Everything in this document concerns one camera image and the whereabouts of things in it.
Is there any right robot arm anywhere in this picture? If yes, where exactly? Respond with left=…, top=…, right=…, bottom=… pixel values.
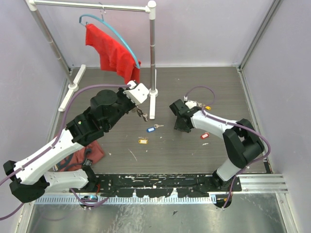
left=170, top=99, right=264, bottom=191

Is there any key with yellow tag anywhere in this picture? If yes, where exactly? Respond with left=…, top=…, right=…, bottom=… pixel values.
left=138, top=137, right=149, bottom=144

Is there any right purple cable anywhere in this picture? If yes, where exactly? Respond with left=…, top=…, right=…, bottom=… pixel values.
left=186, top=86, right=271, bottom=210

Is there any maroon shirt on table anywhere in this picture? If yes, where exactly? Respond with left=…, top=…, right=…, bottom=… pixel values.
left=52, top=141, right=104, bottom=172

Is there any wire keyring with keys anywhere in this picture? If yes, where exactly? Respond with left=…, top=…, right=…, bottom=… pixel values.
left=131, top=106, right=144, bottom=119

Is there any key with red tag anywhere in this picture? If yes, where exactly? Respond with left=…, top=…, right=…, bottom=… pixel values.
left=200, top=132, right=209, bottom=139

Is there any red shirt on hanger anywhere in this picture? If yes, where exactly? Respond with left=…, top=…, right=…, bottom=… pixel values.
left=86, top=24, right=140, bottom=84

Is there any blue clothes hanger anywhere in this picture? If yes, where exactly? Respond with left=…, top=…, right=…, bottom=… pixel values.
left=79, top=13, right=140, bottom=69

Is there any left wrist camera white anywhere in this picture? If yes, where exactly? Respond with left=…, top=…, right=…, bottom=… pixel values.
left=123, top=81, right=149, bottom=105

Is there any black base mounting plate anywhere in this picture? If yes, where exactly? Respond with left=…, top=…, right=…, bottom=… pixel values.
left=74, top=173, right=242, bottom=198

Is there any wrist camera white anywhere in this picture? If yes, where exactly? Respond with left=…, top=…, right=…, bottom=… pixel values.
left=123, top=81, right=149, bottom=105
left=184, top=96, right=198, bottom=109

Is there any key with blue tag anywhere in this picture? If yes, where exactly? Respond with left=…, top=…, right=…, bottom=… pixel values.
left=146, top=124, right=164, bottom=133

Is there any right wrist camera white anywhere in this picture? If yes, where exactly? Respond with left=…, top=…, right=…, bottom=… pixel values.
left=184, top=96, right=198, bottom=109

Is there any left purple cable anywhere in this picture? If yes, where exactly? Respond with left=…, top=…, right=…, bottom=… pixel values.
left=0, top=83, right=133, bottom=220

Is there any white slotted cable duct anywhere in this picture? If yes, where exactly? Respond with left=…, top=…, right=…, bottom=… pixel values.
left=35, top=195, right=216, bottom=204

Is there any purple cable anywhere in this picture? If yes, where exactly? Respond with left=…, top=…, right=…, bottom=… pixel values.
left=186, top=86, right=271, bottom=210
left=0, top=83, right=133, bottom=220

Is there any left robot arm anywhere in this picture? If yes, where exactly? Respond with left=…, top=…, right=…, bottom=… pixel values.
left=3, top=83, right=149, bottom=203

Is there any metal clothes rack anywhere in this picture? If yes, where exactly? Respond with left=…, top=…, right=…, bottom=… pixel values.
left=25, top=0, right=159, bottom=120

